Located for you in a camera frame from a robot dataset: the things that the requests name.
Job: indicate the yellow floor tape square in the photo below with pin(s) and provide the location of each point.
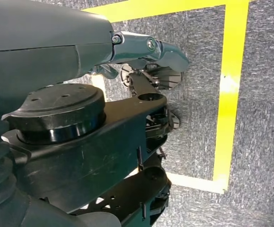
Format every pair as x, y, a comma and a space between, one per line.
231, 47

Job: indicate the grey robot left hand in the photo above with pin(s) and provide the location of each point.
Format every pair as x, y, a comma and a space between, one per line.
32, 40

